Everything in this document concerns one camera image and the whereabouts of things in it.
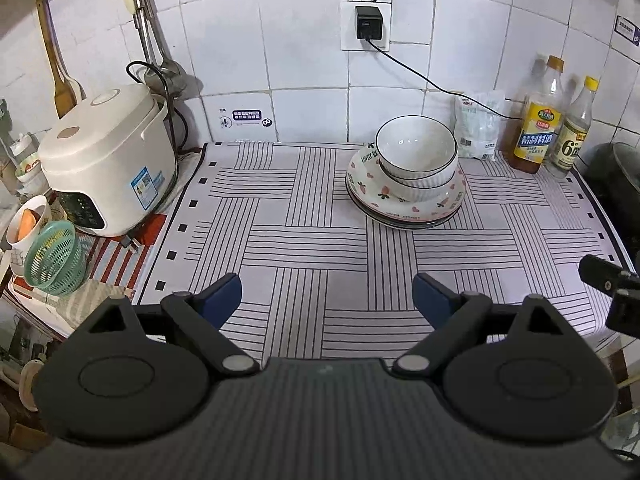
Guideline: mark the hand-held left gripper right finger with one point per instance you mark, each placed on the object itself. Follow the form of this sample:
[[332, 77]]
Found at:
[[432, 300]]

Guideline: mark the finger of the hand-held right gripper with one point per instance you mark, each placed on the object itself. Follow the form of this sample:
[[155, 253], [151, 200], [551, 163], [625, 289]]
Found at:
[[600, 270]]

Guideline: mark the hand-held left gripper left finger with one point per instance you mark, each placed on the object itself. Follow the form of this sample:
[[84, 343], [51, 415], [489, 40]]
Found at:
[[222, 300]]

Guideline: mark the white ribbed bowl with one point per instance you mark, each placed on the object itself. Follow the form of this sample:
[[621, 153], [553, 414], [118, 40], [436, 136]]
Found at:
[[415, 147], [435, 195], [440, 183]]

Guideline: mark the blue fried egg plate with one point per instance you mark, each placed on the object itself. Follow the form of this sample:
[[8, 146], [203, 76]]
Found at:
[[367, 214]]

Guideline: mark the pink bear print plate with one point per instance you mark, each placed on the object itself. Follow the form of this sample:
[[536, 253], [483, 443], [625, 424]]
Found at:
[[367, 180]]

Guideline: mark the black cooking pot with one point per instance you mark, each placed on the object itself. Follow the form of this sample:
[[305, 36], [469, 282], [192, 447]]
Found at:
[[617, 185]]

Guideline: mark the striped tablecloth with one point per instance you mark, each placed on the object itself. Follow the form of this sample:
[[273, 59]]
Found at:
[[310, 240]]

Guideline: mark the red striped cloth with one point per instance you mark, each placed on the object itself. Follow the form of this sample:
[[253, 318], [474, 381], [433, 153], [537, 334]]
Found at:
[[125, 255]]

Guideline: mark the clear vinegar bottle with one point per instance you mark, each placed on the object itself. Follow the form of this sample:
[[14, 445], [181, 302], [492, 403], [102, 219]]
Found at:
[[570, 145]]

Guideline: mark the beige woven cloth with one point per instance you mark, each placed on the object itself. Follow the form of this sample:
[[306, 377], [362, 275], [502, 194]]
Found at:
[[90, 305]]

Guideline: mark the yellow label oil bottle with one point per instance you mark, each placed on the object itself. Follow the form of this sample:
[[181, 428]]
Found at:
[[537, 135]]

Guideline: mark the green plastic basket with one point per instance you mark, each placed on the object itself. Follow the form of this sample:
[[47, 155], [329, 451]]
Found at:
[[55, 260]]

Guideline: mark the white salt bag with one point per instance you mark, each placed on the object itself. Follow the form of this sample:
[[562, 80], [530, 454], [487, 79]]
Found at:
[[479, 127]]

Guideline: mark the white rice cooker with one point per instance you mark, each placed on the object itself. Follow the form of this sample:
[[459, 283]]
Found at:
[[105, 160]]

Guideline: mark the white checked mug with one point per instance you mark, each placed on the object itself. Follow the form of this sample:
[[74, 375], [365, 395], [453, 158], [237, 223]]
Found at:
[[22, 255]]

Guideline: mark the orange carrot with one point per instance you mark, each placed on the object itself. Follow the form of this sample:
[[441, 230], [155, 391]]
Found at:
[[28, 222]]

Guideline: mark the metal ladle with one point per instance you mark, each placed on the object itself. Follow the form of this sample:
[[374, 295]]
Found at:
[[155, 35]]

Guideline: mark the wooden spatula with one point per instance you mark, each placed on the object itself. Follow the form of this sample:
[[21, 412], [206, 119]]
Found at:
[[60, 75]]

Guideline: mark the black charger plug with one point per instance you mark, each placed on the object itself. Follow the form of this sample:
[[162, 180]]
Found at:
[[369, 22]]

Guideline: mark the white wall sticker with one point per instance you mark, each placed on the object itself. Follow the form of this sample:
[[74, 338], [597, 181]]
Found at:
[[246, 117]]

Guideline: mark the blue wall sticker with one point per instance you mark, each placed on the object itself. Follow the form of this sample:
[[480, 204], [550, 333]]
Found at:
[[629, 31]]

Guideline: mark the white wall socket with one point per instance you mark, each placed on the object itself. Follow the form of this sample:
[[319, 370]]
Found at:
[[350, 25]]

